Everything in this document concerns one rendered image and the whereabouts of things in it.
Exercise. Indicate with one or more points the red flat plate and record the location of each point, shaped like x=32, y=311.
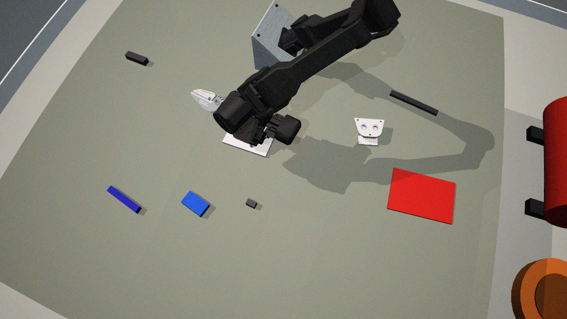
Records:
x=422, y=196

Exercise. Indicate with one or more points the blue rectangular bar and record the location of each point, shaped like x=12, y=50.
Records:
x=124, y=199

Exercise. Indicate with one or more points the blue rectangular block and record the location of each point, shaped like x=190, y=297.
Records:
x=195, y=203

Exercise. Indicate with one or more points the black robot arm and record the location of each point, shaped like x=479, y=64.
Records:
x=326, y=39

